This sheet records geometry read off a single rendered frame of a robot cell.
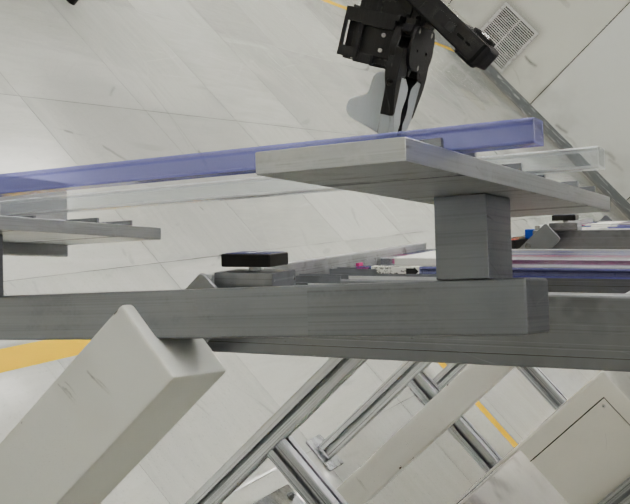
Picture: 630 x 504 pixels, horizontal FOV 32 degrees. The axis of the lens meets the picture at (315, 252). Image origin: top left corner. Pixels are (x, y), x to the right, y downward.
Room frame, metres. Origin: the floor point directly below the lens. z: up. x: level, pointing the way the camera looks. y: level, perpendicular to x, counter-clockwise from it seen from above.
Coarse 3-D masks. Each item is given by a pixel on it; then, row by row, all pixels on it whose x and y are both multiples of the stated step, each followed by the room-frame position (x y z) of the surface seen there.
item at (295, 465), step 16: (192, 288) 0.90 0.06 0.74; (288, 448) 1.61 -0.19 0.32; (288, 464) 1.61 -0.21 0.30; (304, 464) 1.61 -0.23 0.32; (288, 480) 1.60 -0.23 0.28; (304, 480) 1.59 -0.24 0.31; (320, 480) 1.60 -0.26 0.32; (304, 496) 1.59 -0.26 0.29; (320, 496) 1.58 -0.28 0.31; (336, 496) 1.60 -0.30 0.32
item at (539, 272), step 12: (516, 276) 1.21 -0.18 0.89; (528, 276) 1.20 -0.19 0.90; (540, 276) 1.20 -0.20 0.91; (552, 276) 1.20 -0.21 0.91; (564, 276) 1.20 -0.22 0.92; (576, 276) 1.20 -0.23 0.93; (588, 276) 1.19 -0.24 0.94; (600, 276) 1.19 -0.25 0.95; (612, 276) 1.19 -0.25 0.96; (624, 276) 1.19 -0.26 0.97
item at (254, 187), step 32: (512, 160) 0.58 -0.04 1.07; (544, 160) 0.58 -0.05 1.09; (576, 160) 0.57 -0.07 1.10; (96, 192) 0.65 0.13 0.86; (128, 192) 0.64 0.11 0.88; (160, 192) 0.64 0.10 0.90; (192, 192) 0.63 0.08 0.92; (224, 192) 0.63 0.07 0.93; (256, 192) 0.62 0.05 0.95; (288, 192) 0.61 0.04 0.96; (320, 192) 0.62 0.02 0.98
